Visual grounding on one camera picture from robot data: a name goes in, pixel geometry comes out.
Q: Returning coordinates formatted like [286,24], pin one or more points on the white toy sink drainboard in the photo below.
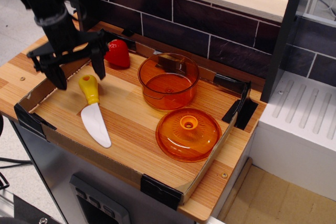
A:
[295,136]

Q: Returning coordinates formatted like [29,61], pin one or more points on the dark grey vertical post right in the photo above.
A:
[275,69]

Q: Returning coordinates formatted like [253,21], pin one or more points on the red toy strawberry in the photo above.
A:
[118,53]

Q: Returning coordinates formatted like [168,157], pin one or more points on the grey oven control panel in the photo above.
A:
[96,206]

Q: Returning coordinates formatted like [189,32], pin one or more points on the orange transparent pot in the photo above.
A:
[169,81]

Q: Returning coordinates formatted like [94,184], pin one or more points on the cardboard fence with black tape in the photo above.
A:
[135,156]

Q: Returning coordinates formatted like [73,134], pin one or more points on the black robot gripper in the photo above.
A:
[67,44]

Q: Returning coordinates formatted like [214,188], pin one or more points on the yellow handled white toy knife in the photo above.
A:
[91,114]

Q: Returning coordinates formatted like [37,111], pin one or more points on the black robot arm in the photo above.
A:
[46,8]

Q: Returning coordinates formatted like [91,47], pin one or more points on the orange transparent pot lid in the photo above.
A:
[187,135]

